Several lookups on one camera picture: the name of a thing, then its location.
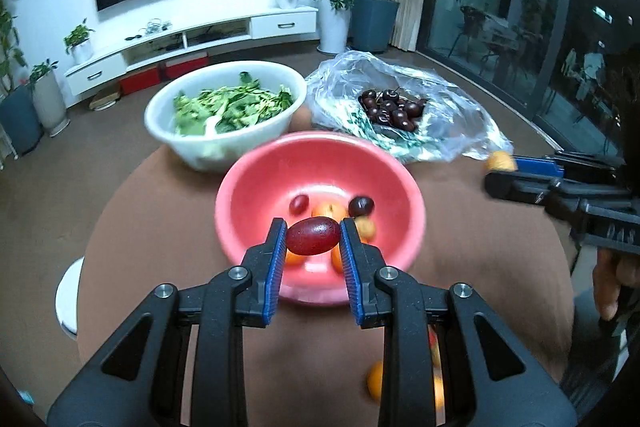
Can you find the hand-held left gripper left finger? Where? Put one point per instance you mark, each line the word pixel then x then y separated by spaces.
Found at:
pixel 272 277

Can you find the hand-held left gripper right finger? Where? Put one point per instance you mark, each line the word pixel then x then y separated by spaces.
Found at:
pixel 350 277

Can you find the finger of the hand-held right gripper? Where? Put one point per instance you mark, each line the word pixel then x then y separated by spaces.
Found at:
pixel 515 189
pixel 537 167

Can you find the tan longan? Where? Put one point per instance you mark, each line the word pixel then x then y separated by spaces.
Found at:
pixel 366 228
pixel 501 162

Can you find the red plastic bowl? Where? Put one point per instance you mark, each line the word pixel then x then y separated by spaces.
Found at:
pixel 260 187

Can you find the person's right hand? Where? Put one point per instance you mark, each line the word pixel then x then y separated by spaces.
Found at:
pixel 607 282

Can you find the clear plastic bag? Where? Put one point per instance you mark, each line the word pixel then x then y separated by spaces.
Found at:
pixel 450 107

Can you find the pile of dark cherries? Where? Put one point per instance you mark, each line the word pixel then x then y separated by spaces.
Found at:
pixel 395 112

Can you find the glass sliding door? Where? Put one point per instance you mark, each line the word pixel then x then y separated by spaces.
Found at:
pixel 500 7

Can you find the green leafy vegetables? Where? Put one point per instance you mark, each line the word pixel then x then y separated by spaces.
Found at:
pixel 230 107

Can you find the white plastic bowl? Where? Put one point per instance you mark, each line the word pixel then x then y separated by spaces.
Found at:
pixel 165 132

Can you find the white round stool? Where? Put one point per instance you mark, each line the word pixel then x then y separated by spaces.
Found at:
pixel 67 302

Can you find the red storage box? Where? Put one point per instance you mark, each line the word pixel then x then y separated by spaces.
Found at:
pixel 135 81
pixel 186 64

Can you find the plant in tall white pot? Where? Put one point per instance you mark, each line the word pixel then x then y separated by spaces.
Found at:
pixel 334 27

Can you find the beige flat board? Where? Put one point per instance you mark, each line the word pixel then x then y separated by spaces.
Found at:
pixel 105 99

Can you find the white television cabinet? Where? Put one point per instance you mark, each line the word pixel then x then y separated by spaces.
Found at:
pixel 285 24

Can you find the plant in ribbed grey pot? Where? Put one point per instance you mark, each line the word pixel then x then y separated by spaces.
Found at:
pixel 49 102

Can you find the leafy tree in blue pot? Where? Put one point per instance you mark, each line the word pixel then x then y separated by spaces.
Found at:
pixel 20 122

